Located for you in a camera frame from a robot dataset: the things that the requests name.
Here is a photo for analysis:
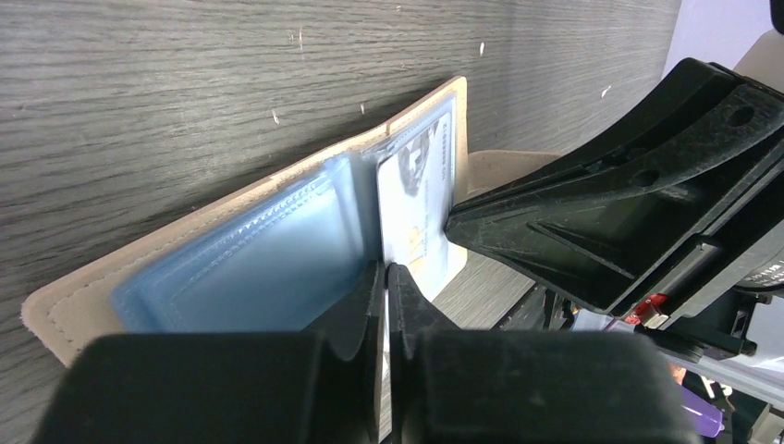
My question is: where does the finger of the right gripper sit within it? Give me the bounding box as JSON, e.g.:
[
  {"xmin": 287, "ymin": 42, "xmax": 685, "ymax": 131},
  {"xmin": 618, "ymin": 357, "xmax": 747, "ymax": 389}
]
[{"xmin": 445, "ymin": 58, "xmax": 783, "ymax": 315}]

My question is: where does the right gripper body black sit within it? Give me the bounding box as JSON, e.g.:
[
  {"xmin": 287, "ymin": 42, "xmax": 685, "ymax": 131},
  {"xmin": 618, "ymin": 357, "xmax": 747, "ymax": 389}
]
[{"xmin": 629, "ymin": 202, "xmax": 783, "ymax": 362}]

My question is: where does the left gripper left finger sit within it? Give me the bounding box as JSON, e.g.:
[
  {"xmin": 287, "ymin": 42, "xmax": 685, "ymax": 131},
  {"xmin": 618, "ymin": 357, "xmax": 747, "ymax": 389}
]
[{"xmin": 33, "ymin": 261, "xmax": 386, "ymax": 443}]

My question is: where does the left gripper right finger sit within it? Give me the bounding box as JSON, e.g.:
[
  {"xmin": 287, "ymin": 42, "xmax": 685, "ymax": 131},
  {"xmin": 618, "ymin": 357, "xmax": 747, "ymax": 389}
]
[{"xmin": 386, "ymin": 264, "xmax": 699, "ymax": 443}]

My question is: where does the beige card holder wallet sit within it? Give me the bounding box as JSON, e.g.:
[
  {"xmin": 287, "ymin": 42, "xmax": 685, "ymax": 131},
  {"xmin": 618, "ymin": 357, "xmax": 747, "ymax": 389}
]
[{"xmin": 21, "ymin": 77, "xmax": 555, "ymax": 364}]

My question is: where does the white VIP card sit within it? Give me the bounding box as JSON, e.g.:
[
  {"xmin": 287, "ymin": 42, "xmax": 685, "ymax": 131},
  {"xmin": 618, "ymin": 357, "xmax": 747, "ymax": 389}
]
[{"xmin": 377, "ymin": 111, "xmax": 465, "ymax": 301}]

